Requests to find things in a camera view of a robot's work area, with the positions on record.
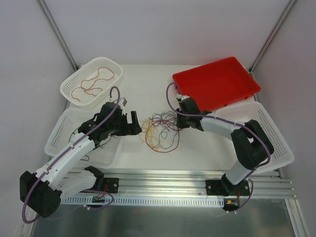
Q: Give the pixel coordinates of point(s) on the red plastic tray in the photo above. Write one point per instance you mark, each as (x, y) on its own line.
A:
(217, 84)

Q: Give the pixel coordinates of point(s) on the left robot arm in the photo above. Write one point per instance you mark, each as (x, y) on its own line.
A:
(45, 189)

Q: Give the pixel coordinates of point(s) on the white slotted cable duct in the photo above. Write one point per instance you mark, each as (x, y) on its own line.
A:
(93, 200)

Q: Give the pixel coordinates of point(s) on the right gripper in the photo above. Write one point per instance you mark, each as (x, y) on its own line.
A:
(182, 121)

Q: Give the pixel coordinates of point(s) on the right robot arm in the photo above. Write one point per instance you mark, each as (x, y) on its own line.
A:
(251, 144)

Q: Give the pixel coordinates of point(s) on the right frame post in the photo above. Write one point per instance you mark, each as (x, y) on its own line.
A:
(272, 35)

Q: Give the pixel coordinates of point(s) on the white perforated basket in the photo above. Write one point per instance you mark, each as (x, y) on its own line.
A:
(92, 82)
(104, 157)
(245, 111)

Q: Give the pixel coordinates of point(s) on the left frame post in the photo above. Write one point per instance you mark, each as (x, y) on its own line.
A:
(53, 25)

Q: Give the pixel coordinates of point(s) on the frame post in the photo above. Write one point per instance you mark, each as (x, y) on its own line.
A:
(272, 35)
(53, 25)

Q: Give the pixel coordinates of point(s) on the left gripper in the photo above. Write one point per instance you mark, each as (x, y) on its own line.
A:
(128, 124)

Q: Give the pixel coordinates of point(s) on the white perforated basket right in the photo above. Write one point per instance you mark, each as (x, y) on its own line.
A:
(245, 111)

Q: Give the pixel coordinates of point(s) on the white perforated basket near left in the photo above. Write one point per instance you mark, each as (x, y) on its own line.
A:
(104, 157)

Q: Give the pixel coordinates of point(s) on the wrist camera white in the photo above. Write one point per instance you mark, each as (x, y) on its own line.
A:
(181, 97)
(121, 102)

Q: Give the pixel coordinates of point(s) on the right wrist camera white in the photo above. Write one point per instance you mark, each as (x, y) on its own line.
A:
(181, 97)

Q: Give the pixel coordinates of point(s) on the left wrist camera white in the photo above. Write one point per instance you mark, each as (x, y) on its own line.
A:
(121, 102)

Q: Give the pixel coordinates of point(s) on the white perforated basket far left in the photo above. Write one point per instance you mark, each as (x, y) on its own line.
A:
(92, 82)

